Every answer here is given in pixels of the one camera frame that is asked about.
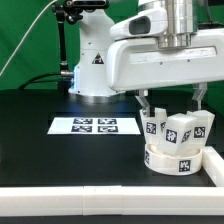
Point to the white front barrier rail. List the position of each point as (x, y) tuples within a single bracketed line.
[(111, 200)]

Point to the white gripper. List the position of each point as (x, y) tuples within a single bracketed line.
[(136, 64)]

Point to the white round stool seat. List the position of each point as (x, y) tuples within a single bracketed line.
[(172, 165)]

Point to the white barrier rail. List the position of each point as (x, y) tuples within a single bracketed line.
[(213, 164), (111, 200)]

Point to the white marker sheet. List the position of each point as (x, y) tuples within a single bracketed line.
[(94, 126)]

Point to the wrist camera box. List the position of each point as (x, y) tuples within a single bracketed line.
[(152, 22)]

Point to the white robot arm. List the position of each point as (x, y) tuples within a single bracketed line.
[(161, 46)]

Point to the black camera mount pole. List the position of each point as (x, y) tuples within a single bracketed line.
[(62, 40)]

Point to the white right barrier rail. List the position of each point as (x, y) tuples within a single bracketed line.
[(213, 164)]

